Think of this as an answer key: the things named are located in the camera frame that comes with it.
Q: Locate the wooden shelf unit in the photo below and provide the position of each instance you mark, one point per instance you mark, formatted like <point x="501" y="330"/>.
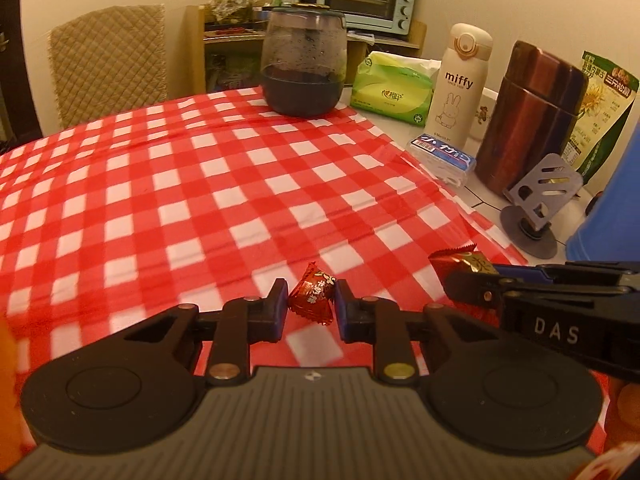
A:
<point x="230" y="60"/>

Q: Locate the gold red candy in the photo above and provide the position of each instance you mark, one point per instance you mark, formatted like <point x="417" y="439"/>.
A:
<point x="462" y="259"/>

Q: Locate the dark glass jar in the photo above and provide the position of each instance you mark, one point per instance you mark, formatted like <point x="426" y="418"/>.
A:
<point x="304" y="60"/>

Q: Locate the orange lid plastic jar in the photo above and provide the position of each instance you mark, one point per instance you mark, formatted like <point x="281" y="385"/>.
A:
<point x="230" y="12"/>

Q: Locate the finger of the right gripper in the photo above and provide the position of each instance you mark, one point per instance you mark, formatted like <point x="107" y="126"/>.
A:
<point x="565" y="270"/>
<point x="486" y="289"/>

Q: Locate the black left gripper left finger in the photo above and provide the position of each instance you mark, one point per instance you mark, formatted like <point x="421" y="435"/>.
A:
<point x="181" y="331"/>

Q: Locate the white miffy bottle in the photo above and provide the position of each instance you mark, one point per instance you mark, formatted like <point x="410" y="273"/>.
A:
<point x="460" y="83"/>

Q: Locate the beige quilted chair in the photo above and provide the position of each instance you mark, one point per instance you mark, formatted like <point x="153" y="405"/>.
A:
<point x="108" y="61"/>

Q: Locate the grey phone stand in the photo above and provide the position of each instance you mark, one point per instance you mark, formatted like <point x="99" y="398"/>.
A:
<point x="534" y="201"/>

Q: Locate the brown metal canister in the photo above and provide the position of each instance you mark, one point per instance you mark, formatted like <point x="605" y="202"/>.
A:
<point x="535" y="113"/>

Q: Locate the blue thermos jug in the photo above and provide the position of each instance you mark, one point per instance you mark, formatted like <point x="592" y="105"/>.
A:
<point x="611" y="230"/>

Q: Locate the orange plastic basket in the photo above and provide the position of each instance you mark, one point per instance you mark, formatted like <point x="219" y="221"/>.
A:
<point x="11" y="420"/>

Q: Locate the blue white small box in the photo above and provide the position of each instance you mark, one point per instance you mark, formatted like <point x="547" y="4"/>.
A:
<point x="442" y="160"/>

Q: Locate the red white checkered tablecloth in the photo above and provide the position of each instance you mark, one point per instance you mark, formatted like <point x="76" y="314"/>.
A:
<point x="200" y="199"/>

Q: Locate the sunflower seed bag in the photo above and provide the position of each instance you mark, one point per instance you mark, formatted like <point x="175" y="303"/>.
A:
<point x="605" y="107"/>

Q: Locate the person's hand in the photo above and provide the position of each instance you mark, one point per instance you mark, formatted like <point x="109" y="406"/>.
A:
<point x="622" y="420"/>

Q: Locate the green tissue pack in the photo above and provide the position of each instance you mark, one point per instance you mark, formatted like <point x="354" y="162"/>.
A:
<point x="395" y="86"/>

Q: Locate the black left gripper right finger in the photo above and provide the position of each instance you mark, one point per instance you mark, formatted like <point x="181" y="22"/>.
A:
<point x="391" y="331"/>

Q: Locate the small red candy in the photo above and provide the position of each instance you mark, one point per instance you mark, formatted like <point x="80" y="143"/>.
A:
<point x="313" y="296"/>

